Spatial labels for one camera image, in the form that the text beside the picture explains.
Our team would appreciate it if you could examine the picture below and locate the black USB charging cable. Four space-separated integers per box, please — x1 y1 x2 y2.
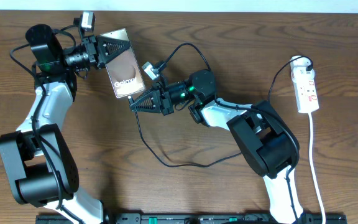
127 55 314 168

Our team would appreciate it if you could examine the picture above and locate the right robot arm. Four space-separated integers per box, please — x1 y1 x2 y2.
129 70 303 223

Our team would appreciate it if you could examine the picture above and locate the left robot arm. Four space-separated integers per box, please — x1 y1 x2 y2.
0 22 131 223

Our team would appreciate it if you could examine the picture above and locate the white power strip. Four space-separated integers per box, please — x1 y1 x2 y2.
291 67 319 114

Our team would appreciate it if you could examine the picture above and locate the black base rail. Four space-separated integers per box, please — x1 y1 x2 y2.
35 213 347 224

